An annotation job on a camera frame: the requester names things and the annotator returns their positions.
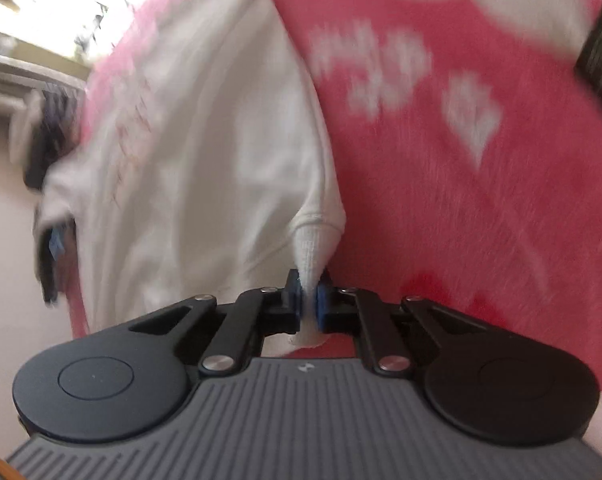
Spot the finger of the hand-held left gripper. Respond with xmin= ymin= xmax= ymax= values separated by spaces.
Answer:
xmin=35 ymin=217 xmax=79 ymax=308

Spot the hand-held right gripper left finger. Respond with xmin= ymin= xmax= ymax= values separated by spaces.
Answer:
xmin=96 ymin=269 xmax=302 ymax=377

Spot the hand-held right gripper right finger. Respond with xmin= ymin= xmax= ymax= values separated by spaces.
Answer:
xmin=316 ymin=270 xmax=524 ymax=377

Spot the white sweatshirt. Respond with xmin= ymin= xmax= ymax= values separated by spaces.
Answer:
xmin=33 ymin=0 xmax=348 ymax=350

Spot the stack of folded clothes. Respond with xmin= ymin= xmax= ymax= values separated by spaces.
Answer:
xmin=8 ymin=82 xmax=89 ymax=192

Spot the red floral blanket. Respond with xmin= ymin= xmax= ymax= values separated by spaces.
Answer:
xmin=68 ymin=0 xmax=602 ymax=396

